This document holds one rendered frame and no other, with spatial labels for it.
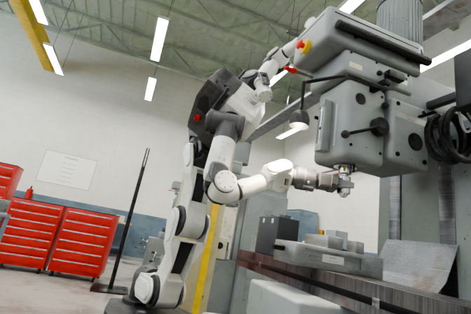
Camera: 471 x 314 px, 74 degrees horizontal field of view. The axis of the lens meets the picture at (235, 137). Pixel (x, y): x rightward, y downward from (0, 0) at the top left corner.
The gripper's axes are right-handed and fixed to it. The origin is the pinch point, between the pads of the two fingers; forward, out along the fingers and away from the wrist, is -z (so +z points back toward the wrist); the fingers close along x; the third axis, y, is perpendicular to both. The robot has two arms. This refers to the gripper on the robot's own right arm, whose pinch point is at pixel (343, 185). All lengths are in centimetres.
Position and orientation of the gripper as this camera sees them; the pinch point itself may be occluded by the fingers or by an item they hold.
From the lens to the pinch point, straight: 125.5
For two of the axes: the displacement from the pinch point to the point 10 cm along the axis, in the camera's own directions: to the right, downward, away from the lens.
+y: -1.9, 9.3, -3.0
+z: -9.8, -1.5, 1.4
